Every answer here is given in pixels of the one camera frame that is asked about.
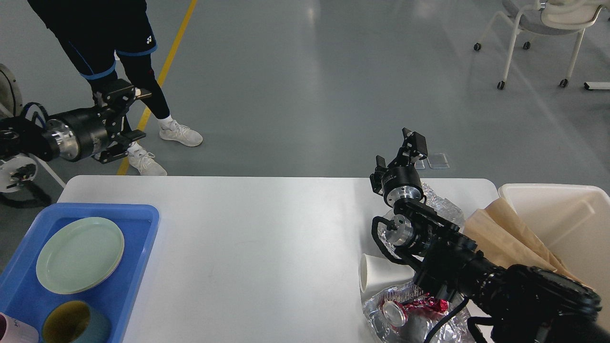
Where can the flat crumpled foil sheet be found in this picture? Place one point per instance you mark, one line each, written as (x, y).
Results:
(416, 330)

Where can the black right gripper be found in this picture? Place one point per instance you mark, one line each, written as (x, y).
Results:
(401, 182)

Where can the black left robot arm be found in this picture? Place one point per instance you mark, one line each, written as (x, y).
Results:
(20, 134)

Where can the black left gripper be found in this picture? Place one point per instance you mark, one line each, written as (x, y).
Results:
(94, 132)

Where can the white plastic bin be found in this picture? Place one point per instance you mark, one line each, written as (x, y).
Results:
(573, 221)

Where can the blue plastic tray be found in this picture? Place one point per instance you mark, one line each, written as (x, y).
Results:
(24, 298)

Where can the pale green plate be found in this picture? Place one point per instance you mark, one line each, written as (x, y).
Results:
(68, 261)

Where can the brown paper bag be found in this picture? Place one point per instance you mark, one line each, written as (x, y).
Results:
(505, 239)

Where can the white wheeled chair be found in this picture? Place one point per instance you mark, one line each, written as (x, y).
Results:
(545, 18)

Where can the teal mug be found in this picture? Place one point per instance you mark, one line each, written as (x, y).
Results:
(76, 322)

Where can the person in black clothes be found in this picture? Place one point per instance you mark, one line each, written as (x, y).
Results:
(94, 34)

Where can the crushed red soda can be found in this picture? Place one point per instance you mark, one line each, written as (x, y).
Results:
(398, 314)

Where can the yellow plate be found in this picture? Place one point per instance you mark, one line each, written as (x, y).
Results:
(111, 256)

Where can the pink mug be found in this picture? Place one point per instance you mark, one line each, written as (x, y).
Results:
(15, 331)

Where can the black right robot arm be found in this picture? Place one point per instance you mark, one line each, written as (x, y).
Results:
(523, 304)

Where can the white paper cup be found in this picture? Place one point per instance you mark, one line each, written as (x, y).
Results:
(376, 273)

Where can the crumpled aluminium foil ball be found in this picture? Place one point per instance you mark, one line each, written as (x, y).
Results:
(443, 205)

